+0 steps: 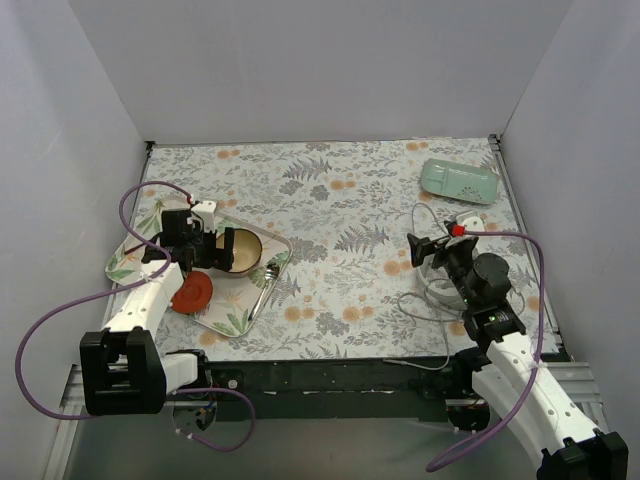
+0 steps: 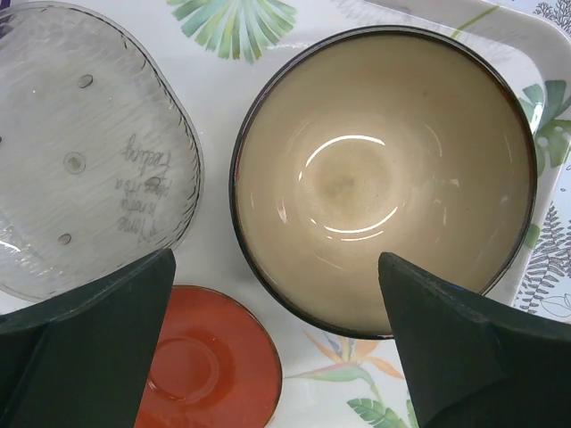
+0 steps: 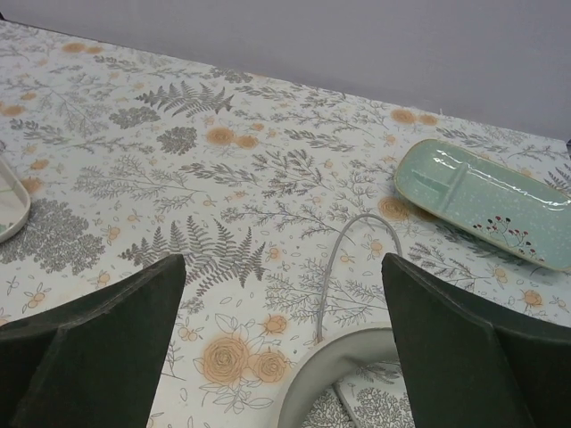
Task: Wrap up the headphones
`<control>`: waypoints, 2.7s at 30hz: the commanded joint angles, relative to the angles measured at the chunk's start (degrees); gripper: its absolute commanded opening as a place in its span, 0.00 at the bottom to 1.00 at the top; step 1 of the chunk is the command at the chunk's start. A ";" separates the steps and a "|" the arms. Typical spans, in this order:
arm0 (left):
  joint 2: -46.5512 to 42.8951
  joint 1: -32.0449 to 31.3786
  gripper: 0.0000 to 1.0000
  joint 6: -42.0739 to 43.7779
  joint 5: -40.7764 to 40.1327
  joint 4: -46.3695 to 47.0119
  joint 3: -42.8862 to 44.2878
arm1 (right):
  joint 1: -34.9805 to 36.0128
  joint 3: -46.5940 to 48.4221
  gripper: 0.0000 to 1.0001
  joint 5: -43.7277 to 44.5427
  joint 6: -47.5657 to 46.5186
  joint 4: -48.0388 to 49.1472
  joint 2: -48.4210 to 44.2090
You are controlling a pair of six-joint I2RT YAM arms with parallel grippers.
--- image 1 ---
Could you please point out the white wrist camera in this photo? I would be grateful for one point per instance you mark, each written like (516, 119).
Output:
(460, 224)
(205, 212)

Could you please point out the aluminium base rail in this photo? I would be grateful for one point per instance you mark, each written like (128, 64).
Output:
(316, 419)

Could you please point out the metal spoon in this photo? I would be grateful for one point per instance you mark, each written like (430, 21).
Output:
(271, 275)

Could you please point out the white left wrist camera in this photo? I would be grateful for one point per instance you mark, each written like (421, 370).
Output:
(205, 212)

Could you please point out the mint green divided tray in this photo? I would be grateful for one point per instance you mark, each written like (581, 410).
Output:
(459, 181)

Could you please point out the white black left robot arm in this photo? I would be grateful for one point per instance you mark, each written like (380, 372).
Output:
(122, 370)

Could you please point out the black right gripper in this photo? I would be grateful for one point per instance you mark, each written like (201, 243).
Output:
(439, 248)

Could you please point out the floral tablecloth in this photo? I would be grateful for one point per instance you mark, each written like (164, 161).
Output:
(349, 290)

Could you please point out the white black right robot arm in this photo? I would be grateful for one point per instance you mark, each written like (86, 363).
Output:
(561, 441)

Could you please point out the white grey headphones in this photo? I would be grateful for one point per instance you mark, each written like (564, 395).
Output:
(438, 286)

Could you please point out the floral serving tray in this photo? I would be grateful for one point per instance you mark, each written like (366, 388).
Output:
(233, 298)

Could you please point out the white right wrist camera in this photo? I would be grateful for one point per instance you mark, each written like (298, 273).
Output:
(460, 224)

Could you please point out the red small saucer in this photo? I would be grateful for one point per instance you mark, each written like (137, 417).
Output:
(194, 295)

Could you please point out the beige dark-rimmed bowl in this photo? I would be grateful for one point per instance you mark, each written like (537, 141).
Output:
(247, 252)

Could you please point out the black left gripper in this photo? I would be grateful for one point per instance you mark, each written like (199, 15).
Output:
(208, 248)

